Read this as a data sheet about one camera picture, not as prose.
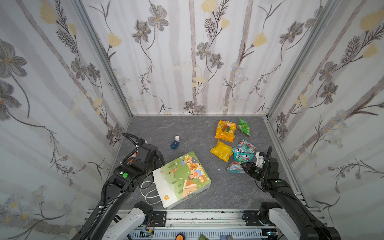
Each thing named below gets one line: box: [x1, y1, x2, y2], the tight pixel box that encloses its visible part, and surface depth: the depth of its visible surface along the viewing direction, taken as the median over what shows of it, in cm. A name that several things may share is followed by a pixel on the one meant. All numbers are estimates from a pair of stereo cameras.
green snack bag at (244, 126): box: [237, 117, 251, 137], surface depth 110 cm
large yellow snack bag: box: [210, 140, 234, 162], surface depth 98 cm
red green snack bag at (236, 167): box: [227, 161, 246, 174], surface depth 88 cm
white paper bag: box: [152, 151, 212, 209], surface depth 77 cm
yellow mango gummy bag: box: [215, 120, 237, 143], surface depth 109 cm
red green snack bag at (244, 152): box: [231, 138, 258, 163], surface depth 98 cm
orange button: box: [175, 233, 185, 240], surface depth 63 cm
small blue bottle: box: [170, 135, 180, 150], surface depth 103 cm
